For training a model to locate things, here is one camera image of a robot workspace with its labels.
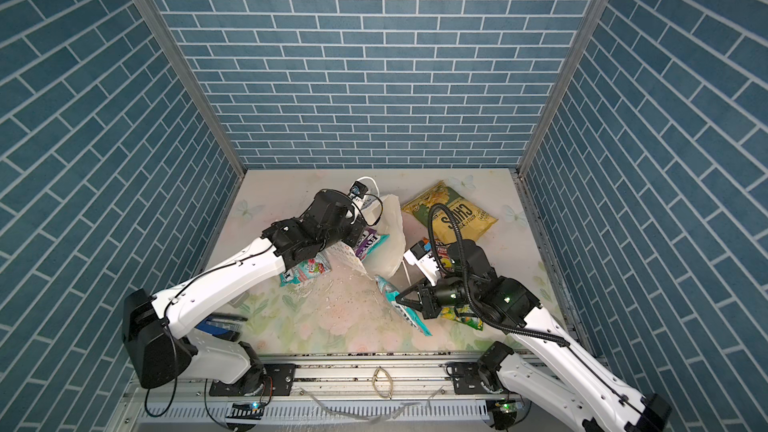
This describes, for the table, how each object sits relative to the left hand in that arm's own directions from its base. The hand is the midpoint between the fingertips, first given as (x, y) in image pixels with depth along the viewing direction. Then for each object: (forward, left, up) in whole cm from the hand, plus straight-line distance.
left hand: (362, 217), depth 78 cm
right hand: (-21, -8, 0) cm, 23 cm away
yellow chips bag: (+11, -35, -17) cm, 40 cm away
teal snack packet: (-25, -12, -5) cm, 28 cm away
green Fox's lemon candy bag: (-26, -20, +3) cm, 33 cm away
